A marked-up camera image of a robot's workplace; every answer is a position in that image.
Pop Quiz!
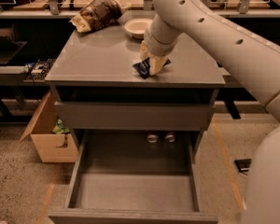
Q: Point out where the black patterned shelf item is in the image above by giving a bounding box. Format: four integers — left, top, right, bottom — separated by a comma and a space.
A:
24, 59, 55, 81

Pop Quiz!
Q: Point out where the grey drawer cabinet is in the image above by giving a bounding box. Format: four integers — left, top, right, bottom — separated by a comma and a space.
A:
46, 11, 225, 145

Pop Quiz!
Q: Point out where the dark blue rxbar wrapper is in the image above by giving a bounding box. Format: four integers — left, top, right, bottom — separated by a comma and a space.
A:
133, 58, 171, 79

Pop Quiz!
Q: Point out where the closed grey top drawer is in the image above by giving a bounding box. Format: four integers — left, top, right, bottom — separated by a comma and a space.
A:
55, 102, 215, 131

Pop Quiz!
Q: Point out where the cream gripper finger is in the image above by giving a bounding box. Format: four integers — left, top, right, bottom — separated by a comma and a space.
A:
149, 55, 167, 76
140, 41, 150, 61

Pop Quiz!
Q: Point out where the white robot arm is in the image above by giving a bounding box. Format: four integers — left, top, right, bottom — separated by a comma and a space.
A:
140, 0, 280, 224

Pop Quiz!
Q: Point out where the open cardboard box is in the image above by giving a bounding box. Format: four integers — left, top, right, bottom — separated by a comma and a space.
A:
20, 91, 78, 162

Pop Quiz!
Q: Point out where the left soda can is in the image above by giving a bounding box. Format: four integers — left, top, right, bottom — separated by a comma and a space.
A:
147, 132, 159, 144

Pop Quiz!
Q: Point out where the grey metal shelf rail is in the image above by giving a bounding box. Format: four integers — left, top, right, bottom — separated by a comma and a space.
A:
0, 8, 280, 20

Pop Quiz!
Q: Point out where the white paper bowl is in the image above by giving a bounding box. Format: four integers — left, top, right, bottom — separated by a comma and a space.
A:
124, 19, 152, 39

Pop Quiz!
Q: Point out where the green bag in box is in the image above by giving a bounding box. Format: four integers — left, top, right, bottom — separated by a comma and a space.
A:
52, 119, 70, 134

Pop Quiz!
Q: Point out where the black box on floor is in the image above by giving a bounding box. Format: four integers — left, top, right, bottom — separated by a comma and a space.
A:
234, 159, 251, 173

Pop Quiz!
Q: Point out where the open grey middle drawer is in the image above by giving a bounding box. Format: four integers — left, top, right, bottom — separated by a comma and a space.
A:
49, 132, 218, 224

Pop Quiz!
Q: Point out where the soda can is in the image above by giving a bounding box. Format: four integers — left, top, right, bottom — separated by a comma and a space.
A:
147, 132, 159, 144
164, 132, 176, 143

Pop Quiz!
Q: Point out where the right soda can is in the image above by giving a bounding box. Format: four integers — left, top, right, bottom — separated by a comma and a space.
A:
164, 132, 176, 143

